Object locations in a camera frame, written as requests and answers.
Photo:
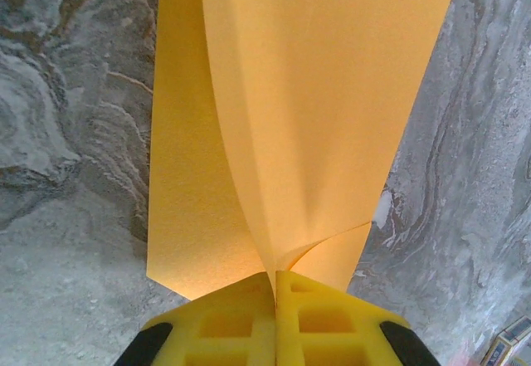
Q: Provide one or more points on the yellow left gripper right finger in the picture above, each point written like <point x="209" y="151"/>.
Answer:
<point x="327" y="328"/>

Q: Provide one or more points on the black grey chessboard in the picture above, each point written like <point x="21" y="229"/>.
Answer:
<point x="514" y="337"/>

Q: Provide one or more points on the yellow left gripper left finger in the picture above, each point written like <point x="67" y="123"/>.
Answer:
<point x="224" y="328"/>

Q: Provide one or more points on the orange cloth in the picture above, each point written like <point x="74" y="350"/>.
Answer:
<point x="311" y="92"/>

